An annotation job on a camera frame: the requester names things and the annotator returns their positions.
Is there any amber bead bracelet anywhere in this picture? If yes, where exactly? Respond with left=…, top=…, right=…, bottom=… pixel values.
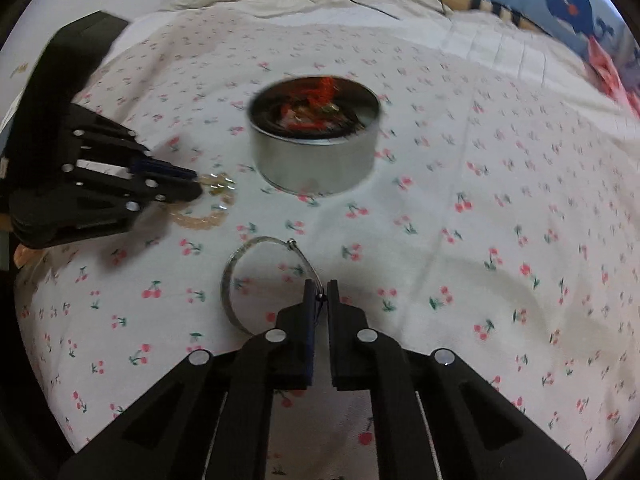
left=167, top=171, right=238, bottom=232

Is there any silver mesh bangle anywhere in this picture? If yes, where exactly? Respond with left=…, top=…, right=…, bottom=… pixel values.
left=219, top=236, right=326, bottom=336

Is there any red woven cord bracelet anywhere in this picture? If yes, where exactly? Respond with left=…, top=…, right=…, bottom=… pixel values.
left=276, top=77, right=352, bottom=134

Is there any person's left hand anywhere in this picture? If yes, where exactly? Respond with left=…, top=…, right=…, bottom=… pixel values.
left=13, top=244, right=47, bottom=269

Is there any round silver metal tin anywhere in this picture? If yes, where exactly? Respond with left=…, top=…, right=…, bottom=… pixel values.
left=247, top=76, right=382, bottom=196

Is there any cherry print bed sheet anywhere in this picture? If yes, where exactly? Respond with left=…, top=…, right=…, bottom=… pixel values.
left=16, top=9, right=639, bottom=478

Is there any cream striped quilt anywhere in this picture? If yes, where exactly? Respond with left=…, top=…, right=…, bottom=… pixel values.
left=165, top=0, right=639, bottom=132

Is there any striped tan pillow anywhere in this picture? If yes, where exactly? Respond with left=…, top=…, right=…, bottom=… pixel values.
left=442, top=0, right=548, bottom=35

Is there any pink patterned cloth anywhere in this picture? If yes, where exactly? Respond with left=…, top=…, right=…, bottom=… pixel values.
left=587, top=36, right=639, bottom=118

